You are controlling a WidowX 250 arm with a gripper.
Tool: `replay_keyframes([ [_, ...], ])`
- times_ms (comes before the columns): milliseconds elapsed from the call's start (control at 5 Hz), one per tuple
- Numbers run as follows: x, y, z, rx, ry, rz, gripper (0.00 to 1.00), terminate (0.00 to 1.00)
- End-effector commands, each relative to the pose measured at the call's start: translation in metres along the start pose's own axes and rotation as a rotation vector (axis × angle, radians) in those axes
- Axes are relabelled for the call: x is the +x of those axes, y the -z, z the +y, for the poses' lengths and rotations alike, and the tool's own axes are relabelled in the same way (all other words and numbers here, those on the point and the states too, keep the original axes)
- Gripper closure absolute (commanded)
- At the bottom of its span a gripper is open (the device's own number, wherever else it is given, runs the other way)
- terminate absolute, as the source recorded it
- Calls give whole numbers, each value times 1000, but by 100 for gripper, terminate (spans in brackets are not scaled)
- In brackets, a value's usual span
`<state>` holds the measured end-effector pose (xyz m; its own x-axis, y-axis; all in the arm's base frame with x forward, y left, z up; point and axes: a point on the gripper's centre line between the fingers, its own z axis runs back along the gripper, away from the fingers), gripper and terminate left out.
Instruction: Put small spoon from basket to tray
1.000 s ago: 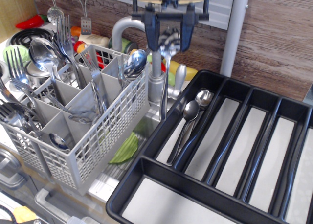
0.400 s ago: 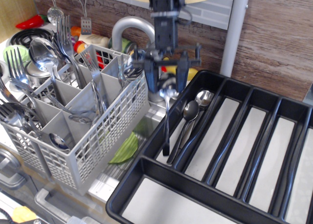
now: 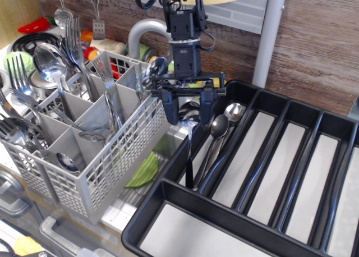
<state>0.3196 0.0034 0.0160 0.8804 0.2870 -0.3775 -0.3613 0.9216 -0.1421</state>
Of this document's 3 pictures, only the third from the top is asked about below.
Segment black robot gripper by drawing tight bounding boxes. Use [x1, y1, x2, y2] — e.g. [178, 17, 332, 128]
[151, 39, 226, 125]

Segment small steel spoon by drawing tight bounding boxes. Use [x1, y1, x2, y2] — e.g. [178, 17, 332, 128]
[178, 101, 200, 189]

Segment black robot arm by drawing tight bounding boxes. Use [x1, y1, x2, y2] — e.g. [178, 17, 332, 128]
[135, 0, 226, 125]

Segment steel spoon in tray front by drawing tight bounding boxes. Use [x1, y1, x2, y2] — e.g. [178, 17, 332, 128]
[194, 114, 229, 187]

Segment steel spoon in tray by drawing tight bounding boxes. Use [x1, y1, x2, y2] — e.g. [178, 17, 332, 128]
[194, 114, 229, 187]
[206, 102, 245, 171]

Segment steel spoon near faucet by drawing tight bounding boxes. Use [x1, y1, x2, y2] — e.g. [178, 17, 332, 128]
[135, 57, 168, 102]

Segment steel spoon in tray back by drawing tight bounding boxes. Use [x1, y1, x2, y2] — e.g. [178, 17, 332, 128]
[206, 102, 245, 171]

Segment grey plastic cutlery basket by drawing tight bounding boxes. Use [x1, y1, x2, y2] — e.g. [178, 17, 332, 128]
[4, 52, 169, 223]

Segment black cutlery tray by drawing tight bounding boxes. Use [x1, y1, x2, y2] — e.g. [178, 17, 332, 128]
[121, 81, 358, 256]

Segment small spoon front compartment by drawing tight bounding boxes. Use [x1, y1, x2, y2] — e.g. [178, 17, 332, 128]
[56, 153, 81, 175]

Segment large steel serving spoon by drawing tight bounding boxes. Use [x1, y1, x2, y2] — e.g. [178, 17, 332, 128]
[33, 43, 74, 120]

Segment yellow toy vegetable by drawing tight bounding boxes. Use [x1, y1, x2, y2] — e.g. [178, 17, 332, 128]
[188, 77, 220, 88]

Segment silver sink faucet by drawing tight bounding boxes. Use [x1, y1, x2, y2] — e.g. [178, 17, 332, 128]
[127, 19, 215, 129]

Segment steel fork middle compartment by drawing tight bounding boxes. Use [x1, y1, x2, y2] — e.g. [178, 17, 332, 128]
[92, 56, 125, 128]

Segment green plastic leaf toy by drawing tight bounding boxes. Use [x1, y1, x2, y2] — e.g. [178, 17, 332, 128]
[125, 152, 159, 188]

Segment hanging metal spatula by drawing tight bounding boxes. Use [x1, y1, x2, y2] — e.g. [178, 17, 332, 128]
[90, 0, 105, 40]

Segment tall steel forks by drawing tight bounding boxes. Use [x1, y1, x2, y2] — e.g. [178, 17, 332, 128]
[61, 17, 99, 102]

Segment white metal pole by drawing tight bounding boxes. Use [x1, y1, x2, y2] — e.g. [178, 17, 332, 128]
[252, 0, 285, 88]

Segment steel pot with lid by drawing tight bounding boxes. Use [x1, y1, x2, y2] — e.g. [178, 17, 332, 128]
[29, 70, 57, 99]

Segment hanging metal strainer ladle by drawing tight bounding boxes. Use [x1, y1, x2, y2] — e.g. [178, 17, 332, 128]
[54, 0, 73, 29]

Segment red toy chili pepper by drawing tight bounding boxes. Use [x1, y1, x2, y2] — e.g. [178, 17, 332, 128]
[17, 16, 54, 34]

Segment green toy cabbage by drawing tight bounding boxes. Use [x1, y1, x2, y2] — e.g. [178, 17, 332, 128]
[3, 52, 35, 74]

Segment steel fork far left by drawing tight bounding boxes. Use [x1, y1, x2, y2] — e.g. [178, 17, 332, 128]
[9, 60, 41, 123]

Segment steel fork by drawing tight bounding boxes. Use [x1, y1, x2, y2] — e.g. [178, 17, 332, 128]
[1, 117, 49, 159]
[9, 60, 41, 123]

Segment black stove burner coil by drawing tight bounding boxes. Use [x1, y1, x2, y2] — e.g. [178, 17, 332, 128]
[9, 33, 59, 55]

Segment steel fork lower left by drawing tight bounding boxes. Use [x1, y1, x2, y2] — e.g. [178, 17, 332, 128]
[1, 117, 49, 159]

